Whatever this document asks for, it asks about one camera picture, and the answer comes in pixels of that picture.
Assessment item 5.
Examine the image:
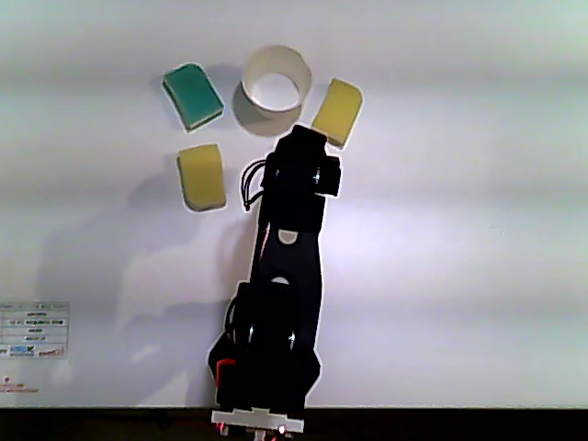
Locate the printed label sticker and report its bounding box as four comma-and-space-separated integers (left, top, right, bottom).
0, 300, 71, 360

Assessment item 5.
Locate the yellow sponge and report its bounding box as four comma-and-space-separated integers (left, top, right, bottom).
175, 142, 228, 213
311, 76, 365, 151

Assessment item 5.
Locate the green sponge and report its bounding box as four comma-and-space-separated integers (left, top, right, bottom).
161, 62, 226, 134

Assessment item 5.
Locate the white paper cup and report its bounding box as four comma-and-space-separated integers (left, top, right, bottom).
232, 44, 313, 138

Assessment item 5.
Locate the white mounting bracket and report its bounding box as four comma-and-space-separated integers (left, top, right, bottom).
210, 407, 305, 435

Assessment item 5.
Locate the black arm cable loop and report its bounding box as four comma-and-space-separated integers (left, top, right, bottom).
240, 159, 268, 213

